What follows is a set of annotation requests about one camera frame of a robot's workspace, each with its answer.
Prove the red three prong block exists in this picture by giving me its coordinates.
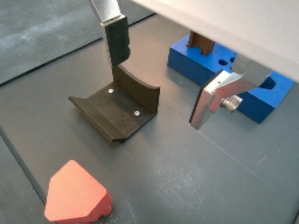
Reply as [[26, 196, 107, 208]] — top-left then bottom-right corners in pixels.
[[45, 160, 113, 224]]

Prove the black curved holder stand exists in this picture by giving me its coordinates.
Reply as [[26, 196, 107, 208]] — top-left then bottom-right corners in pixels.
[[70, 66, 161, 142]]

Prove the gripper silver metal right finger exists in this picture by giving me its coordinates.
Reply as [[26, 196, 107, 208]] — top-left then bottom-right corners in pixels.
[[190, 54, 272, 130]]

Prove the blue shape sorter board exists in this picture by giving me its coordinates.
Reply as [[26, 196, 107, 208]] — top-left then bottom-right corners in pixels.
[[169, 36, 296, 129]]

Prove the brown wooden peg block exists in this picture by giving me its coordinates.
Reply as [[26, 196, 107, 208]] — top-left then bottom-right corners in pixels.
[[187, 31, 215, 56]]

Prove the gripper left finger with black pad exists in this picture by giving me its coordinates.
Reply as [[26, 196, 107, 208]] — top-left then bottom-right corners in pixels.
[[89, 0, 131, 67]]

